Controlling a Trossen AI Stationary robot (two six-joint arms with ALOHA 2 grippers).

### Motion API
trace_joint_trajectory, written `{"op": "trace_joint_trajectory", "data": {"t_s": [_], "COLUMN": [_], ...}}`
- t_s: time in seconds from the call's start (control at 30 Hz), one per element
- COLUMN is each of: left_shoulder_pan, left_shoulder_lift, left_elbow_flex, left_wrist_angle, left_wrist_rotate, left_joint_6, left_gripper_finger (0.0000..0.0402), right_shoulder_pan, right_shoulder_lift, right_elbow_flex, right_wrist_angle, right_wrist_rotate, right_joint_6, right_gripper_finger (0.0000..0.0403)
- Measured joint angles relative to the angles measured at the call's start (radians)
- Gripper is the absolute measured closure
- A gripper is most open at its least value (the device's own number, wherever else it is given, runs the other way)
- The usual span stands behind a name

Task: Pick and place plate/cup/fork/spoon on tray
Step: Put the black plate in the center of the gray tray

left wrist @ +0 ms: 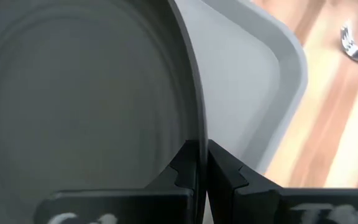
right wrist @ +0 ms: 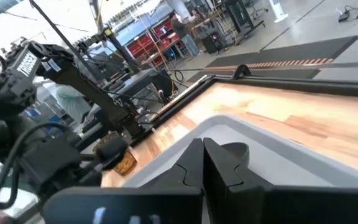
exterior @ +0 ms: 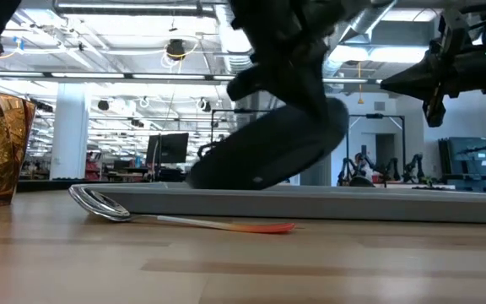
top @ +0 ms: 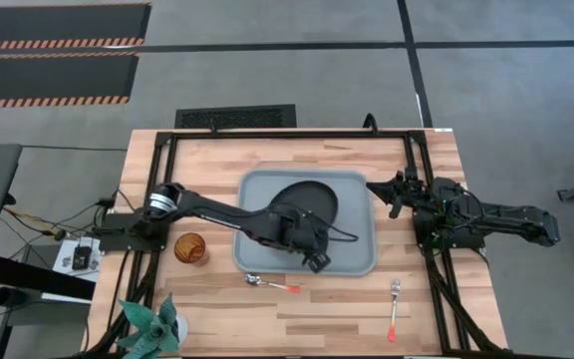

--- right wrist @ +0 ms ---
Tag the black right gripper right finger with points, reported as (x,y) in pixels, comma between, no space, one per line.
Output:
(225,186)

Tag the black diagonal brace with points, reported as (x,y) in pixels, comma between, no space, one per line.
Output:
(57,32)

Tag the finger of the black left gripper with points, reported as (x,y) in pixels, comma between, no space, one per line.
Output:
(110,151)
(92,177)

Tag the person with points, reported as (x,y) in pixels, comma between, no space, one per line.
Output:
(182,31)

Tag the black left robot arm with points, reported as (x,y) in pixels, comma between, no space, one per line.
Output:
(82,90)

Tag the white tower fan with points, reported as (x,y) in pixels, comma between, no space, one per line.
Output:
(278,11)

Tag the black power adapter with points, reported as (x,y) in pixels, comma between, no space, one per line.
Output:
(343,15)

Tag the grey plastic tray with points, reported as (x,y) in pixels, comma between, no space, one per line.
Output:
(291,168)

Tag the black floor mat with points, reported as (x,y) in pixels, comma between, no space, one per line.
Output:
(291,51)

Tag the red tool cabinet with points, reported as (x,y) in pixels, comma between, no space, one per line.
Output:
(141,46)

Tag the black computer tower pink light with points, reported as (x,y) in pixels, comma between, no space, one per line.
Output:
(211,43)

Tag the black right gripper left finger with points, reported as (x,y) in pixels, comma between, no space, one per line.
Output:
(179,186)

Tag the black metal cart frame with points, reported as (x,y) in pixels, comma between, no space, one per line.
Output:
(241,15)

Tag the black table edge rail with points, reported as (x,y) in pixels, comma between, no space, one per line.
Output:
(291,84)

